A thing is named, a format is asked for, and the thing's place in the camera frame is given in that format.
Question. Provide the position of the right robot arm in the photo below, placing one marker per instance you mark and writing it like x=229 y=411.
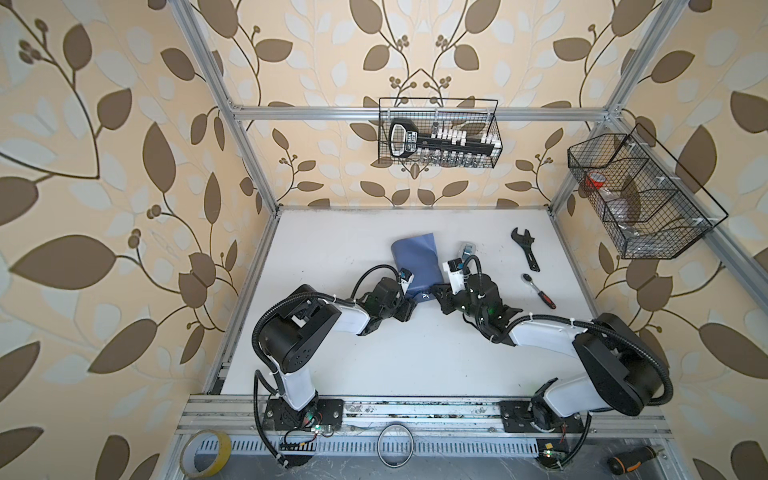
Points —
x=620 y=371

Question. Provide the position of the wire basket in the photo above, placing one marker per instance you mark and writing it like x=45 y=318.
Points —
x=472 y=115
x=653 y=206

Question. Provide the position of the red capped plastic item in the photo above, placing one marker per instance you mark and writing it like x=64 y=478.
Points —
x=594 y=181

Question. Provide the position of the red handled ratchet wrench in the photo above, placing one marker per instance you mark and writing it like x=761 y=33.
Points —
x=540 y=293

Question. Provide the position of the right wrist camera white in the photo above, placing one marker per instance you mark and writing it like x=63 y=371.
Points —
x=455 y=269

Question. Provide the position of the yellow tape roll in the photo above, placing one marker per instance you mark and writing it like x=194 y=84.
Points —
x=205 y=454

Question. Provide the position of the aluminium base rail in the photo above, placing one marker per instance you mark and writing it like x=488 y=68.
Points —
x=422 y=426

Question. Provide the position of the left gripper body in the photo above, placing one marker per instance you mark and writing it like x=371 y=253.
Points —
x=389 y=312

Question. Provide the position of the black socket set rail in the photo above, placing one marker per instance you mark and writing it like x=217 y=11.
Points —
x=404 y=139

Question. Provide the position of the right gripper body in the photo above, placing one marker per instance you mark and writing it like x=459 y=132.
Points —
x=464 y=307

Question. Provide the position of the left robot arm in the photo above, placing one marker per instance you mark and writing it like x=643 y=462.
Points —
x=289 y=334

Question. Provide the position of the black adjustable wrench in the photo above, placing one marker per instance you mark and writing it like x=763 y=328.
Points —
x=525 y=240

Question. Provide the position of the back wire basket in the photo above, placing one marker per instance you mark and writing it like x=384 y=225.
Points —
x=472 y=115

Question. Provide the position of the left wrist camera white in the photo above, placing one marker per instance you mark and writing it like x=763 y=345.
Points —
x=405 y=279

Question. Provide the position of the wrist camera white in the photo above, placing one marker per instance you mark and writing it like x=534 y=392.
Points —
x=455 y=269
x=405 y=279

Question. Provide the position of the orange black screwdriver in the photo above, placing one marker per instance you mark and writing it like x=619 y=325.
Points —
x=629 y=461

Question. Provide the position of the right wire basket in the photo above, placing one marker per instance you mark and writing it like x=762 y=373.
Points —
x=653 y=206

